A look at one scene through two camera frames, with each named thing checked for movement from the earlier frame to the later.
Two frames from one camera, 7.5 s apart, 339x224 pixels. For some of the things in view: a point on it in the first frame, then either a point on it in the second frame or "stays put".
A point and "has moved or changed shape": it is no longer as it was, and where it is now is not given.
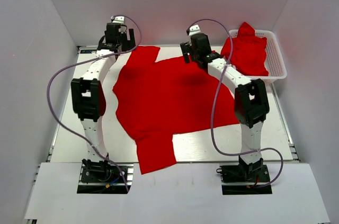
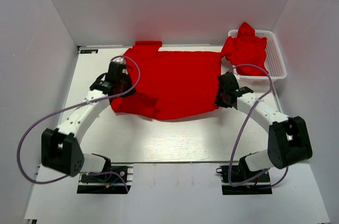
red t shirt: x=155 y=100 has moved or changed shape
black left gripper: x=131 y=43 -> x=128 y=78
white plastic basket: x=275 y=61 stays put
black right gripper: x=186 y=51 -> x=218 y=101
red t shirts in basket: x=248 y=52 stays put
